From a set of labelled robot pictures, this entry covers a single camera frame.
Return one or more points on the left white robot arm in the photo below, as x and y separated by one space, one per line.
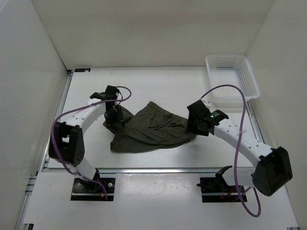
67 143

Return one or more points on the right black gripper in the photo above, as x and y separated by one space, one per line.
191 128

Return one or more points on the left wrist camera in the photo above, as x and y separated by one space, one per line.
112 92

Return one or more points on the olive green shorts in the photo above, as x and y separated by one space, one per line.
150 129

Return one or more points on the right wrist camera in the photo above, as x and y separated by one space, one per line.
198 110

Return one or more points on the front aluminium rail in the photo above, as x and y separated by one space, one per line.
158 170

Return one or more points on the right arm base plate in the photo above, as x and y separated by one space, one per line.
211 192

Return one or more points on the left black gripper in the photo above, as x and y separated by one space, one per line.
119 119

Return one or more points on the white perforated plastic basket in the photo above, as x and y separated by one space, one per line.
234 70

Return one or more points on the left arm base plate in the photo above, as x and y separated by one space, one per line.
83 190

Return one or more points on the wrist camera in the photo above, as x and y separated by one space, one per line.
198 110
112 92

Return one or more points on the right aluminium rail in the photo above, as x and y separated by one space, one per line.
254 119

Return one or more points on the aluminium rail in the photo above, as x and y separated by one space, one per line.
44 160
158 170
254 119

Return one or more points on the left aluminium rail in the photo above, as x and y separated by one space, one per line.
44 160

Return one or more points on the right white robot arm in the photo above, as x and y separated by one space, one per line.
272 167

